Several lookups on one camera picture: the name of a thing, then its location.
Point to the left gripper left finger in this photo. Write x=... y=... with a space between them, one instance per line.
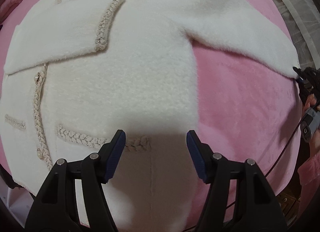
x=55 y=208

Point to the beige covered sofa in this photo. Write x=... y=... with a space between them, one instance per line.
x=302 y=20

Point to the pink plush bed blanket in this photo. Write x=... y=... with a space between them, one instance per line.
x=245 y=111

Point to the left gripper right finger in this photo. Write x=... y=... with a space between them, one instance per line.
x=256 y=207

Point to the person's right hand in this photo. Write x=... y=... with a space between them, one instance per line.
x=310 y=124

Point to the wooden drawer cabinet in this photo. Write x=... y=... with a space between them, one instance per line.
x=289 y=201

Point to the white fluffy cardigan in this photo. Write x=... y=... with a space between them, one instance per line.
x=112 y=84

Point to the pink pyjama sleeve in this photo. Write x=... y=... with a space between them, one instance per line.
x=309 y=180

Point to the white printed storage box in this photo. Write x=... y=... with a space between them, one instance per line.
x=17 y=201

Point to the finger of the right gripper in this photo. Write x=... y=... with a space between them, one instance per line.
x=298 y=72

